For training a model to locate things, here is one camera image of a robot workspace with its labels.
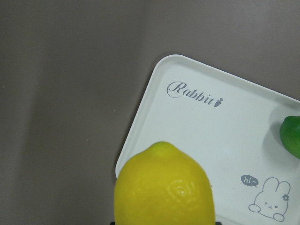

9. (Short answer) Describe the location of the yellow lemon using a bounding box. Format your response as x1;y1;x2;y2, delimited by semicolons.
114;142;216;225

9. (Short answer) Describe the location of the green lemon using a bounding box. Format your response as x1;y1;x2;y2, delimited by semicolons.
279;116;300;159

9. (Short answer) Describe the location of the white rabbit tray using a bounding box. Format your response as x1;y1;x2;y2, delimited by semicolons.
115;55;300;225

